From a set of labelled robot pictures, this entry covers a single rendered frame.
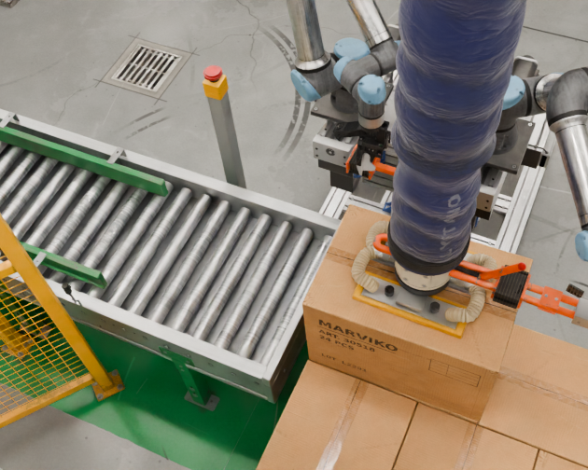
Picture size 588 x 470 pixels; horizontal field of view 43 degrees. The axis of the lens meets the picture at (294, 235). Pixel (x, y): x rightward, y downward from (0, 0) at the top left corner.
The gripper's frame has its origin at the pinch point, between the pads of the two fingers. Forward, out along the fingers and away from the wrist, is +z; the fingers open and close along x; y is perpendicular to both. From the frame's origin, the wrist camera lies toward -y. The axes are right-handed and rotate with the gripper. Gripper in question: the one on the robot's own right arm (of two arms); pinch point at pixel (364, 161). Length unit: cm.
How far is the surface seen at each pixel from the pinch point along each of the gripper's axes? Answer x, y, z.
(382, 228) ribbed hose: -18.4, 13.4, 5.2
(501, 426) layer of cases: -44, 66, 53
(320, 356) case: -48, 4, 47
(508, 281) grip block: -26, 54, -1
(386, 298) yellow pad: -37.6, 22.6, 10.8
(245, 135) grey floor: 76, -97, 107
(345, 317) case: -47, 13, 13
